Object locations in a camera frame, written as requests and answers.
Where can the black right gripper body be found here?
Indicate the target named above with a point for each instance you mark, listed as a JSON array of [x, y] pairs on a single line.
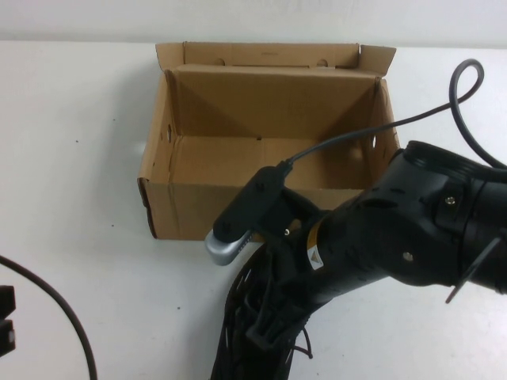
[[325, 261]]

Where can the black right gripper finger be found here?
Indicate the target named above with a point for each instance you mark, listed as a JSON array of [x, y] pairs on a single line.
[[273, 330]]

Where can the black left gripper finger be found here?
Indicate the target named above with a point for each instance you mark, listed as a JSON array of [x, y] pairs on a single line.
[[7, 301], [6, 336]]

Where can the black knit sneaker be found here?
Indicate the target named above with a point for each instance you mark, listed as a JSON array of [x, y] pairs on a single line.
[[237, 301]]

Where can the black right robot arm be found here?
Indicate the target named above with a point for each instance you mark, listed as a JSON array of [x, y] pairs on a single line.
[[475, 221]]

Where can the brown cardboard shoe box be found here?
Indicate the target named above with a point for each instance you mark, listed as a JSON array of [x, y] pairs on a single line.
[[198, 210]]

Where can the black zip tie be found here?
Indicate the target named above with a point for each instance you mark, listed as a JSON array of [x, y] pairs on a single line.
[[473, 271]]

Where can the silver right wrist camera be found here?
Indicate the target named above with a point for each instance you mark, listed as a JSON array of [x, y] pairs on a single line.
[[222, 253]]

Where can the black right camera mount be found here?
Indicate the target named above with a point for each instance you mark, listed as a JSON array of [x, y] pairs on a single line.
[[253, 202]]

